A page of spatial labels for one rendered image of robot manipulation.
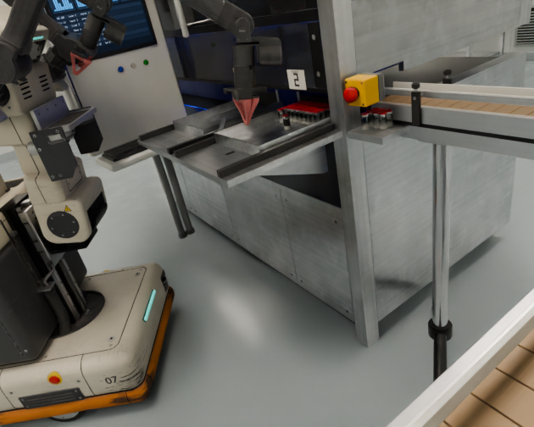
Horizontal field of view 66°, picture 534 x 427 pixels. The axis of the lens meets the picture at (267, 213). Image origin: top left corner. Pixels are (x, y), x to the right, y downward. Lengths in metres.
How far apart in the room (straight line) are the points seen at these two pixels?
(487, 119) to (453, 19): 0.56
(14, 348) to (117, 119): 0.98
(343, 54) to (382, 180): 0.44
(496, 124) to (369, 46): 0.41
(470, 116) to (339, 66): 0.36
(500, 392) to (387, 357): 1.27
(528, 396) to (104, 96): 1.77
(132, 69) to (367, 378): 1.57
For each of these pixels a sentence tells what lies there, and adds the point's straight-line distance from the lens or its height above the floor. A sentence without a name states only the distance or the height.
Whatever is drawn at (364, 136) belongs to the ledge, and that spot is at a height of 0.87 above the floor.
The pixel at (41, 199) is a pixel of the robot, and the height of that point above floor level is 0.83.
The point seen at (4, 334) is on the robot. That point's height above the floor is 0.44.
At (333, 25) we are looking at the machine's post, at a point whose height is 1.16.
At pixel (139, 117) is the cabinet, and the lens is 1.97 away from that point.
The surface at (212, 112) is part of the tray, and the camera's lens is 1.71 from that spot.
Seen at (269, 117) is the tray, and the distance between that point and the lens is 1.44.
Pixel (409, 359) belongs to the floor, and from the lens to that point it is 1.69.
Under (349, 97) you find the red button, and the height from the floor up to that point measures 0.99.
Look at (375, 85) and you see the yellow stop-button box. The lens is 1.16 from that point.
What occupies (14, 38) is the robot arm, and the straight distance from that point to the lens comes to 1.23.
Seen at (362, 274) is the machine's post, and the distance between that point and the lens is 1.48.
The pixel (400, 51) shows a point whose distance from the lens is 1.37.
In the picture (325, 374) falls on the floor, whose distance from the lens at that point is 1.65.
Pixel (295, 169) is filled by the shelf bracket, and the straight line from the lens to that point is 1.26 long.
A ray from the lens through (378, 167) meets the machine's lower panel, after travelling 1.37.
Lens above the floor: 1.26
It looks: 28 degrees down
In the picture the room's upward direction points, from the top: 12 degrees counter-clockwise
